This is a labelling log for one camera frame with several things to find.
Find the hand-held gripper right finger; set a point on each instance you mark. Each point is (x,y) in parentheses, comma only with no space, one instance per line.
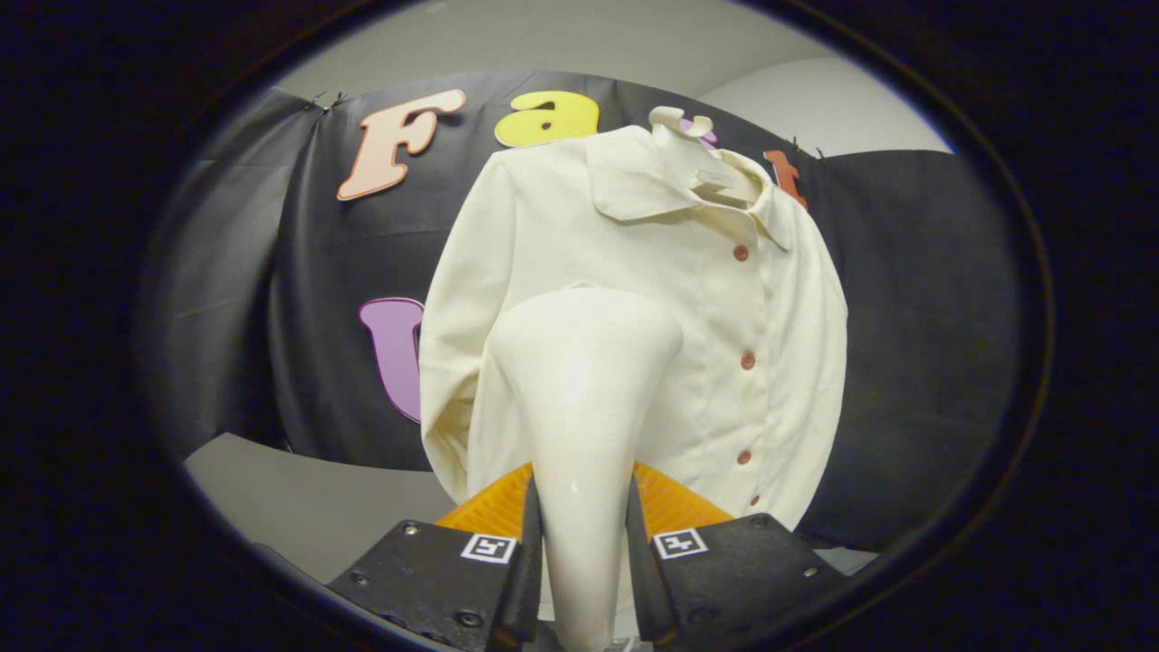
(643,589)

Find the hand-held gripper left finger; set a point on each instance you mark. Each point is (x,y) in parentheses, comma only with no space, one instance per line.
(530,580)

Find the white garment steamer head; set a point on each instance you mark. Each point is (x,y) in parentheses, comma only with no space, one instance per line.
(584,407)

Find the cream button shirt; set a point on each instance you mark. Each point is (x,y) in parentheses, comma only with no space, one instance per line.
(706,299)

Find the grey drawer cabinet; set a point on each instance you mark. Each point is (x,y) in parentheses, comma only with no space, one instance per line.
(299,507)

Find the white plastic hanger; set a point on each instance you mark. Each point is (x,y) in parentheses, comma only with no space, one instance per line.
(679,145)

